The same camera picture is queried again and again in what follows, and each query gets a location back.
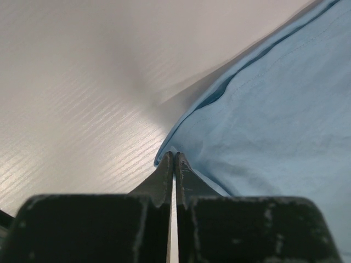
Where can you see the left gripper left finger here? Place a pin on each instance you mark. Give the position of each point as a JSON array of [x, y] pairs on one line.
[[129, 227]]

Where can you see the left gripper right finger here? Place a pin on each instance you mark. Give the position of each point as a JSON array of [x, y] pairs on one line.
[[213, 228]]

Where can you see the light blue t shirt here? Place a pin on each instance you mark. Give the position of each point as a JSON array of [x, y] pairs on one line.
[[277, 123]]

